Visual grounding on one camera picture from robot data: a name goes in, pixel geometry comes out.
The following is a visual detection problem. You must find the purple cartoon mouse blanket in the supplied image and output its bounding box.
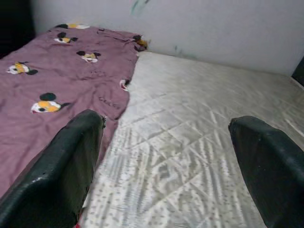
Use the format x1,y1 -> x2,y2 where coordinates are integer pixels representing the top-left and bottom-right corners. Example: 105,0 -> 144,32
0,23 -> 150,198

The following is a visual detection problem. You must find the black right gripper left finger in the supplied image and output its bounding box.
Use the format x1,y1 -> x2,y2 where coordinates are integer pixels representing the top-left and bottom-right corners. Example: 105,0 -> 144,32
0,109 -> 107,228

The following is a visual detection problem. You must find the dark tufted footboard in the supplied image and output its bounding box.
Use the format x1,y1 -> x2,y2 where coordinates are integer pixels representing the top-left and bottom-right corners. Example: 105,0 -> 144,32
0,0 -> 37,60

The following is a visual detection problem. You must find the white quilted mattress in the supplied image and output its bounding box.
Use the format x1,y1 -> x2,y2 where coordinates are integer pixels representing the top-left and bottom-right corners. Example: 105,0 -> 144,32
80,51 -> 304,228

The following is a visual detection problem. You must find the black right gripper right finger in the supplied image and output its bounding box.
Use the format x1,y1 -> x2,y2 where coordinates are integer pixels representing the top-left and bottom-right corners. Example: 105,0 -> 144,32
228,115 -> 304,228

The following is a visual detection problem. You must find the dark tufted headboard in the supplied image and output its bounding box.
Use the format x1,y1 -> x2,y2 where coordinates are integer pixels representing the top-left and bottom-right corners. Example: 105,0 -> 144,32
291,59 -> 304,86

